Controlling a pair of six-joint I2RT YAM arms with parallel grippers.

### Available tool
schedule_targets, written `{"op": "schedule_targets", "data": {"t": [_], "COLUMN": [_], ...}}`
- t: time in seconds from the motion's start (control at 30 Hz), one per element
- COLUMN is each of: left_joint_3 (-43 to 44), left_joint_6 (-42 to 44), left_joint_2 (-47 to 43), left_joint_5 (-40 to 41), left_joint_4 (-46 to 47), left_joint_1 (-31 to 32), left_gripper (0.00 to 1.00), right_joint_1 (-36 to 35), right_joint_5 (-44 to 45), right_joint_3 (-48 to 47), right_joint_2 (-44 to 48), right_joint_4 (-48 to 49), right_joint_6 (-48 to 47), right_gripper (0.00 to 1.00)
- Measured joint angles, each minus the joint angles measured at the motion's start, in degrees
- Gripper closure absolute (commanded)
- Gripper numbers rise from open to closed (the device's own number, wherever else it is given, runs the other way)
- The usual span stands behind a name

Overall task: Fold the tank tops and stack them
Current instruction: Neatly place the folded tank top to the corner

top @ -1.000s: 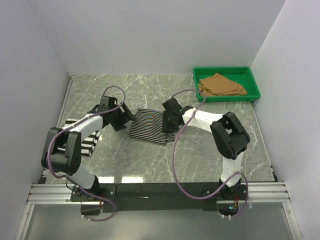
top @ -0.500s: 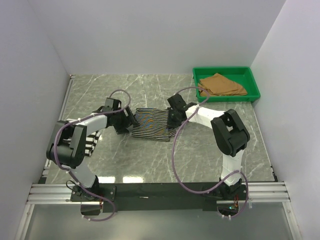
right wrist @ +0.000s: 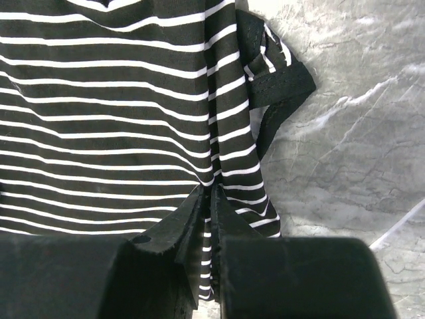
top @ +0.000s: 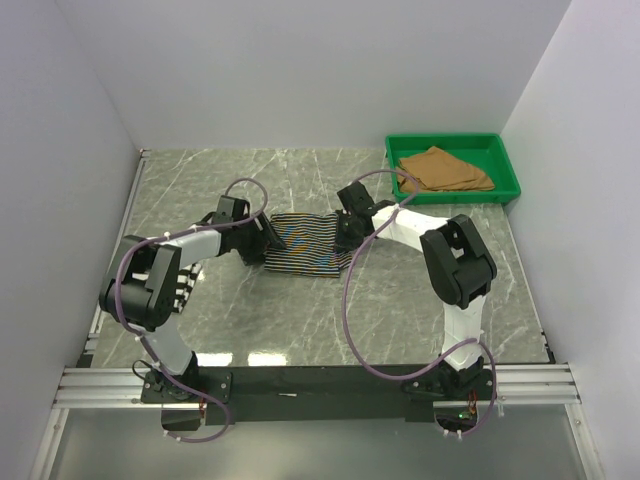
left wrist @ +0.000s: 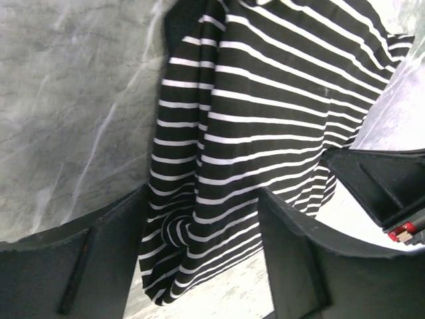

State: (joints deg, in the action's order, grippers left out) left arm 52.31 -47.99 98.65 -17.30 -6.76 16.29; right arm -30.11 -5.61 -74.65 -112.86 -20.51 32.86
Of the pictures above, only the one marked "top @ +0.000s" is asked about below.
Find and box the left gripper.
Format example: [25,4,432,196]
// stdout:
[234,211,286,266]

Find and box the thin striped tank top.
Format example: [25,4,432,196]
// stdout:
[264,212,352,278]

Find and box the wide black white striped tank top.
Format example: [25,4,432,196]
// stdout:
[173,263,202,313]

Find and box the tan tank top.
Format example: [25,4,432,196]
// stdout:
[396,146,495,193]

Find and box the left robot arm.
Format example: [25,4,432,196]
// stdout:
[99,195,286,402]

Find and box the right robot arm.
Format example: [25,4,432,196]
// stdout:
[336,181,497,400]

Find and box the green plastic bin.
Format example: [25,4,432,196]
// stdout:
[385,133,521,205]

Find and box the black base beam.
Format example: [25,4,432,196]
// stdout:
[141,362,496,431]

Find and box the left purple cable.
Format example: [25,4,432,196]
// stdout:
[113,178,271,444]

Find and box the purple cable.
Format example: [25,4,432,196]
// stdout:
[113,178,271,444]
[342,169,499,439]

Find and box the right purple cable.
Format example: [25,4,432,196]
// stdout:
[342,169,499,439]

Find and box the aluminium left side rail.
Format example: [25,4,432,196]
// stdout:
[84,148,151,351]

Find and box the aluminium rail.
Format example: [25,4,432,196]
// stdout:
[84,148,151,351]
[52,364,581,409]

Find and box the aluminium front rail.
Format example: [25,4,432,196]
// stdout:
[52,364,581,409]

